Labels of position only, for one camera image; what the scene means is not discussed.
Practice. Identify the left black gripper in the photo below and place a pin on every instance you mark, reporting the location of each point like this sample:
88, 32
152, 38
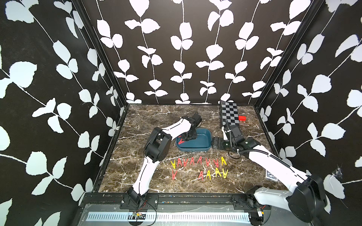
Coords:
185, 138

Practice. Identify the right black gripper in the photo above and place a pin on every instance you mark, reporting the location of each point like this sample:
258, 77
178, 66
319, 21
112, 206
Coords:
227, 133

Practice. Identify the teal plastic storage box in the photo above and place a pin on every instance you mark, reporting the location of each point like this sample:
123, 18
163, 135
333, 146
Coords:
202, 143

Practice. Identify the yellow clothespin second row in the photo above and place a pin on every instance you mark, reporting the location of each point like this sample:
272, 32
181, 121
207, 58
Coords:
208, 175
225, 173
217, 172

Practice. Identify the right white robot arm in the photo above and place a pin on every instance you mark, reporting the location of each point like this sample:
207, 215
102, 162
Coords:
305, 196

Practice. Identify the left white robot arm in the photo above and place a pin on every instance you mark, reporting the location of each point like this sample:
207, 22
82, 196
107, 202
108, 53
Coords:
157, 148

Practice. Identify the small red block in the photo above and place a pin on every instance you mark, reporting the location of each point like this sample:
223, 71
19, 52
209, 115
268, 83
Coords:
242, 118

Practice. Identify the black white checkerboard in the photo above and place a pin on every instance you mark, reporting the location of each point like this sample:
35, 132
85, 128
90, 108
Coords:
229, 113

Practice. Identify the blue playing card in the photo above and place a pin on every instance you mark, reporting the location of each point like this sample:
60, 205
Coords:
269, 176

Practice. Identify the small circuit board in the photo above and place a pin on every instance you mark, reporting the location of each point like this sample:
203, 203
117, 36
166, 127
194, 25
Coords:
137, 216

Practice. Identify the black front mounting rail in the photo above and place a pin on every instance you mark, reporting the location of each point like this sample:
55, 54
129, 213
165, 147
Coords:
239, 201

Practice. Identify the white perforated rail strip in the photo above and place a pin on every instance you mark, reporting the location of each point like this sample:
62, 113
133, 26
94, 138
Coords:
233, 217

